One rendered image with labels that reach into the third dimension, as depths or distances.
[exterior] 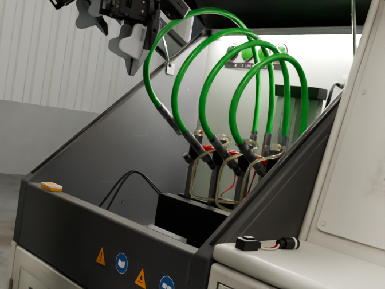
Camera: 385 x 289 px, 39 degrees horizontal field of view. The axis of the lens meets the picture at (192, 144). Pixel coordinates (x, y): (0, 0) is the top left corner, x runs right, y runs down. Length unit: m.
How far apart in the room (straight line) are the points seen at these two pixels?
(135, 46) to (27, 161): 7.02
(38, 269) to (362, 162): 0.78
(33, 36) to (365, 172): 7.16
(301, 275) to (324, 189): 0.29
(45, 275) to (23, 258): 0.12
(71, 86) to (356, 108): 7.19
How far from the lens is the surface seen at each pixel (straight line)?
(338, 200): 1.01
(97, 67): 8.28
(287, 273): 0.78
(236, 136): 1.02
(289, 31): 1.47
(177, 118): 1.13
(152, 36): 0.98
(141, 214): 1.63
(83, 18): 1.19
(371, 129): 1.02
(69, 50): 8.11
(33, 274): 1.38
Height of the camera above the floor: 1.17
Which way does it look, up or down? 3 degrees down
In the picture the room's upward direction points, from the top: 9 degrees clockwise
